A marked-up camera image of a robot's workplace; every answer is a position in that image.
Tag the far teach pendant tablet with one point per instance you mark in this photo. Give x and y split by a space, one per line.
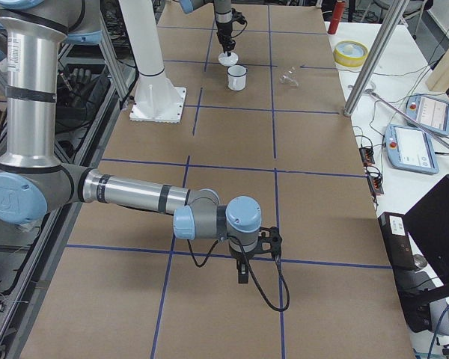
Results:
430 112

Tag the reacher grabber stick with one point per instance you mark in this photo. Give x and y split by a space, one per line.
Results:
435 138

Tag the white enamel mug blue rim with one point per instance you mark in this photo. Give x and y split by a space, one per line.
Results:
236 77

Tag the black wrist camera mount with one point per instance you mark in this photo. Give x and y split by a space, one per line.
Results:
237 16

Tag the yellow tape roll with bowl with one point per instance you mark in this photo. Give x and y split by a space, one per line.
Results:
350 53

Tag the near teach pendant tablet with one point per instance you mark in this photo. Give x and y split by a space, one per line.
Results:
410 149

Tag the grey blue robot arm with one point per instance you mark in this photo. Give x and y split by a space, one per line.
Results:
223 15
34 182

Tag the white mug lid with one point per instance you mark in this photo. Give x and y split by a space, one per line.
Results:
228 59

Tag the clear plastic funnel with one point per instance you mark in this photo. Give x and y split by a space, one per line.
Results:
288 78

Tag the orange terminal block far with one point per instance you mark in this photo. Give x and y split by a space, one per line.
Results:
366 151

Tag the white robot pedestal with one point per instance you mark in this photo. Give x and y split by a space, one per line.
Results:
155 98

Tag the orange terminal block near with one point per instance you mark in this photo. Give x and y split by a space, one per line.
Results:
375 179

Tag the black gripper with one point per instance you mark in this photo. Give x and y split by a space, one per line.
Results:
223 25

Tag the orange terminal block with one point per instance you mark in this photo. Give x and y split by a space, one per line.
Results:
366 151
375 179

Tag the black laptop monitor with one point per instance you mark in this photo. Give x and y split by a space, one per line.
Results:
428 224

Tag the red bottle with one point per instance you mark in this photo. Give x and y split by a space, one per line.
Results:
337 14

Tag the teach pendant tablet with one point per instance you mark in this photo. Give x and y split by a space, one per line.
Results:
410 149
430 112

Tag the aluminium frame post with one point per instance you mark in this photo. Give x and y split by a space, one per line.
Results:
395 12

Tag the black box with label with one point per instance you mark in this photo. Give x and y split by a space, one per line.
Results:
398 245

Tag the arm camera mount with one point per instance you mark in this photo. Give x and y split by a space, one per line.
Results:
269 242

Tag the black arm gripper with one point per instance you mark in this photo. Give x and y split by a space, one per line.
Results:
240 259

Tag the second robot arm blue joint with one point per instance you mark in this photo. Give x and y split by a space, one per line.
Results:
87 38

